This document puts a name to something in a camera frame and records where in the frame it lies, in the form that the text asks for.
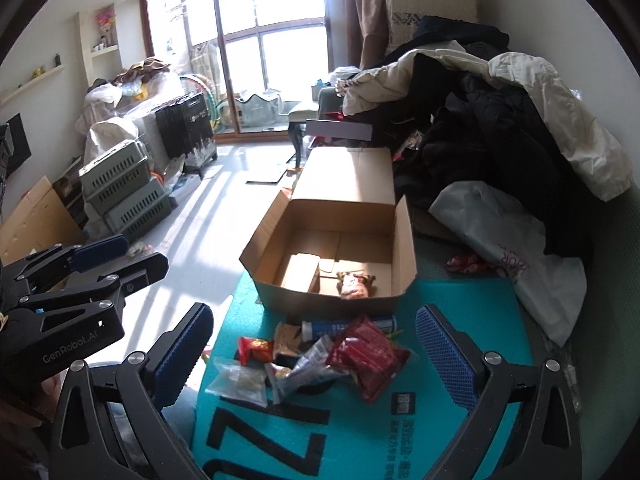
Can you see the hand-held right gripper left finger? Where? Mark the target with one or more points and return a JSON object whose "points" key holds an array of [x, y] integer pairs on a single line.
{"points": [[182, 355]]}

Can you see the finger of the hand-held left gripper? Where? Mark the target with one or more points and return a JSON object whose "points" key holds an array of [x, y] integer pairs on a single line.
{"points": [[100, 251], [140, 272]]}

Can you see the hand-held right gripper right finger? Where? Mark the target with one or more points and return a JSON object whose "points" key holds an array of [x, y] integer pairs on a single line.
{"points": [[445, 360]]}

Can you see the waffle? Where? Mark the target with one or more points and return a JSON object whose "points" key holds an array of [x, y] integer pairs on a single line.
{"points": [[240, 382]]}

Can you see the small bright red packet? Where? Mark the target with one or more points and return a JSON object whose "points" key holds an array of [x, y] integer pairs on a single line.
{"points": [[252, 347]]}

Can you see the dark red snack packet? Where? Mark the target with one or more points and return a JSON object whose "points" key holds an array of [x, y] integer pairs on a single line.
{"points": [[365, 355]]}

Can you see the brown seaweed snack packet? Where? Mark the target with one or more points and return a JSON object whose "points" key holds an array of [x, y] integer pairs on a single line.
{"points": [[287, 337]]}

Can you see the silver snack packet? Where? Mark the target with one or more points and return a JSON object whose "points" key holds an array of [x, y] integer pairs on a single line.
{"points": [[305, 365]]}

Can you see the blue candy tube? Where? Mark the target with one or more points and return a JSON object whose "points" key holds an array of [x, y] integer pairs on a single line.
{"points": [[325, 328]]}

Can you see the cardboard box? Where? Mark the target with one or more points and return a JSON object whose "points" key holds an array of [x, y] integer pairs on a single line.
{"points": [[330, 185]]}

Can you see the person's left hand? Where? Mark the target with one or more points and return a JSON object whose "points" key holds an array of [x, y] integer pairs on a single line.
{"points": [[40, 392]]}

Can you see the small wrappers on floor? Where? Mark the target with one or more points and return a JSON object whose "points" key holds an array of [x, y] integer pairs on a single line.
{"points": [[140, 251]]}

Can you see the teal printed mat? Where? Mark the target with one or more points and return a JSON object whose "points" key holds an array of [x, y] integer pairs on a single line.
{"points": [[450, 300]]}

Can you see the large brown carton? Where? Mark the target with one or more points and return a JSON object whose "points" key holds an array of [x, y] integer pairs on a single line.
{"points": [[35, 220]]}

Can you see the red crumpled wrapper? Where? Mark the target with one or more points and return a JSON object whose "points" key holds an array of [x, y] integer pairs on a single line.
{"points": [[465, 262]]}

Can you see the white sack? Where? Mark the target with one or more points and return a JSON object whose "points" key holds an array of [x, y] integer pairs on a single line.
{"points": [[107, 137]]}

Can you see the brown wrapped snack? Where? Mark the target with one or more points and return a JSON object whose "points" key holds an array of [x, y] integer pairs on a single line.
{"points": [[355, 284]]}

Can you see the brown stitched cloth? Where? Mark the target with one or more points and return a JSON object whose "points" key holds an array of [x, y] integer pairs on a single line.
{"points": [[435, 225]]}

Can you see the black screen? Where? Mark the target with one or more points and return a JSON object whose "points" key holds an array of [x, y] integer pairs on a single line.
{"points": [[17, 140]]}

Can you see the white plastic bag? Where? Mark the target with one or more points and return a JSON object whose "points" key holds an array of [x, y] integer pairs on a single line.
{"points": [[500, 230]]}

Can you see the row of black folding crates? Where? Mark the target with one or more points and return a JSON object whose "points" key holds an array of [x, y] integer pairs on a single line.
{"points": [[185, 125]]}

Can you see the plastic-covered clutter pile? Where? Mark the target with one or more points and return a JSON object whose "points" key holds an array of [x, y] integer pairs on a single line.
{"points": [[145, 90]]}

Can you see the colourful hoop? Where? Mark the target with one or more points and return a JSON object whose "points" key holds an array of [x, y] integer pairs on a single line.
{"points": [[212, 100]]}

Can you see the white fabric basket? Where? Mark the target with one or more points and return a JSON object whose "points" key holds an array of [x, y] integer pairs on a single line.
{"points": [[257, 107]]}

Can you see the red patterned packets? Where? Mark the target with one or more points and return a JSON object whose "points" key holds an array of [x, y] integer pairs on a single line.
{"points": [[410, 145]]}

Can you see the small dark-legged table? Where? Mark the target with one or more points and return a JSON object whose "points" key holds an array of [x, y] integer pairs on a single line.
{"points": [[300, 110]]}

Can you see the pile of black clothes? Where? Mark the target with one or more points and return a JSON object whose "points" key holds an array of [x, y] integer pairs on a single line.
{"points": [[500, 135]]}

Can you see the flat dark box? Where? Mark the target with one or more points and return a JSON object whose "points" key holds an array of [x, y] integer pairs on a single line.
{"points": [[340, 130]]}

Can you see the brown-framed glass door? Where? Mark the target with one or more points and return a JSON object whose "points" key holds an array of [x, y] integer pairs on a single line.
{"points": [[280, 50]]}

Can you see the white thin jacket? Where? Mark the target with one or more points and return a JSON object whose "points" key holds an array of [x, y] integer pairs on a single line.
{"points": [[575, 125]]}

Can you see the cream fleece-lined jacket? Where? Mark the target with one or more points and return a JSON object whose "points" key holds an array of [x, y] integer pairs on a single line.
{"points": [[380, 85]]}

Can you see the brown curtain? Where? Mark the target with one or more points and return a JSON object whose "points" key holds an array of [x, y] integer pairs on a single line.
{"points": [[360, 10]]}

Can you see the cream lace cloth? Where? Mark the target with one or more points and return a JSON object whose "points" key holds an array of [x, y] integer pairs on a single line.
{"points": [[430, 0]]}

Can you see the white wall shelf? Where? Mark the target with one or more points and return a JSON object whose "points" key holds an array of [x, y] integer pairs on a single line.
{"points": [[35, 82]]}

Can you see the wall alcove shelf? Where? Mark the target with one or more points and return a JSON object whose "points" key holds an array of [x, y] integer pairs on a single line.
{"points": [[102, 45]]}

